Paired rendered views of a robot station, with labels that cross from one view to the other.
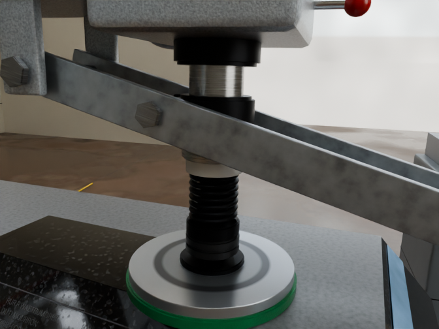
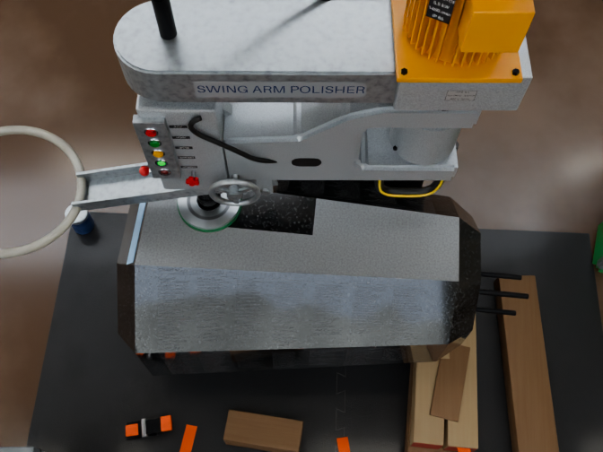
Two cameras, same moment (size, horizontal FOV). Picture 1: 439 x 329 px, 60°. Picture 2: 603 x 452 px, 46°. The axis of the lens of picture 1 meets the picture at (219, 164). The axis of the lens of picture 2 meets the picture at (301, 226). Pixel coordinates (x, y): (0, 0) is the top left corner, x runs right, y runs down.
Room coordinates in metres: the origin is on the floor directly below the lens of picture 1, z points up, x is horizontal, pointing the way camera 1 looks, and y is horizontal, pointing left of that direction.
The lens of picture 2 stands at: (1.60, 0.00, 2.99)
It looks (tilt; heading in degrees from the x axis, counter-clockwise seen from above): 65 degrees down; 164
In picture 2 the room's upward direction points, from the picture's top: 1 degrees clockwise
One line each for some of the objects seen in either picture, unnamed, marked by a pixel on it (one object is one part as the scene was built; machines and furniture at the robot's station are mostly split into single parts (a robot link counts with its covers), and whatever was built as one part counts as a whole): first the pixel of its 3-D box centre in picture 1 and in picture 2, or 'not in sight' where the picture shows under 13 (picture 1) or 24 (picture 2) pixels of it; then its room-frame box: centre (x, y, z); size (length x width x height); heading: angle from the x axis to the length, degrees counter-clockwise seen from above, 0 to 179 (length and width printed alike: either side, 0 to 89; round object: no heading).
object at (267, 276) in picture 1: (211, 264); (209, 200); (0.46, 0.01, 0.84); 0.21 x 0.21 x 0.01
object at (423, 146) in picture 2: not in sight; (426, 119); (0.63, 0.64, 1.34); 0.19 x 0.19 x 0.20
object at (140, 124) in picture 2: not in sight; (158, 148); (0.55, -0.09, 1.37); 0.08 x 0.03 x 0.28; 74
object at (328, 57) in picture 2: not in sight; (318, 56); (0.55, 0.34, 1.61); 0.96 x 0.25 x 0.17; 74
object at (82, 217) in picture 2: not in sight; (80, 219); (-0.01, -0.58, 0.08); 0.10 x 0.10 x 0.13
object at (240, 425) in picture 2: not in sight; (264, 432); (1.13, 0.00, 0.07); 0.30 x 0.12 x 0.12; 66
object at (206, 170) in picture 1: (214, 156); not in sight; (0.46, 0.01, 0.99); 0.07 x 0.07 x 0.04
